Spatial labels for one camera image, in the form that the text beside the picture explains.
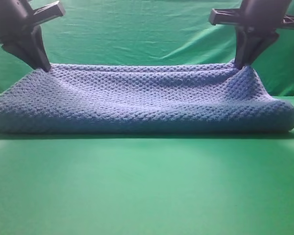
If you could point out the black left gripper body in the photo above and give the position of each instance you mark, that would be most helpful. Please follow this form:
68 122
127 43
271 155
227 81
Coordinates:
18 18

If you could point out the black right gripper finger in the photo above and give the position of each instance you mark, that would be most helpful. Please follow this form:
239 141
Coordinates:
262 46
241 36

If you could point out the blue waffle-weave towel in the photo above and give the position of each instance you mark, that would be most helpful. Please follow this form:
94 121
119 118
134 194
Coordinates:
97 99

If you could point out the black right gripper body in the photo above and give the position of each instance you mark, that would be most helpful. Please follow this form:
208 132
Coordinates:
258 14

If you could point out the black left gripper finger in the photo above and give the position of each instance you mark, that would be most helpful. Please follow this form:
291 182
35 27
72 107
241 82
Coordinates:
39 56
20 49

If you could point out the green backdrop cloth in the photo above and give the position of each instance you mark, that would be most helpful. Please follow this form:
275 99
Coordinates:
151 32

